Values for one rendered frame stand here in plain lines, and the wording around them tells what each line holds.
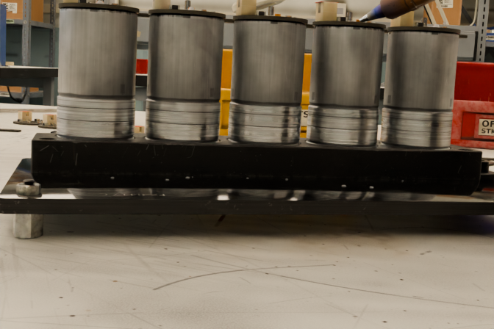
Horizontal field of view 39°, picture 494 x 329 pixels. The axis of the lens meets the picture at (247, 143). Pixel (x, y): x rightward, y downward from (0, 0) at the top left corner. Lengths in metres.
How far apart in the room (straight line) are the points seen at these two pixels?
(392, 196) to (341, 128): 0.04
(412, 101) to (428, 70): 0.01
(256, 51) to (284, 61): 0.01
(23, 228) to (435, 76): 0.14
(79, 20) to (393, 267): 0.12
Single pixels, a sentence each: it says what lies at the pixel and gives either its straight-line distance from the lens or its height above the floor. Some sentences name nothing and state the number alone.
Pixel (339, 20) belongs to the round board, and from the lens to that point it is 0.24.
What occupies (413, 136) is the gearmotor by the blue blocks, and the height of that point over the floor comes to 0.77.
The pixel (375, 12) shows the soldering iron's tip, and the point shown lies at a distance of 0.23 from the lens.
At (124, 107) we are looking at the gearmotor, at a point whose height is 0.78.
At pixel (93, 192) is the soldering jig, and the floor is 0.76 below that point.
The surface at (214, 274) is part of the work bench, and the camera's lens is 0.16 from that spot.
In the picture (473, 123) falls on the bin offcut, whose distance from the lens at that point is 0.49.
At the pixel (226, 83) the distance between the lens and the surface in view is 0.57.
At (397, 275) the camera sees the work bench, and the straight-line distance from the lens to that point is 0.17.
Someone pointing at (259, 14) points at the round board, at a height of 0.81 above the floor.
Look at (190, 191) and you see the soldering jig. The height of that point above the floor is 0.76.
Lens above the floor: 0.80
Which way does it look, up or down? 6 degrees down
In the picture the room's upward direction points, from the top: 3 degrees clockwise
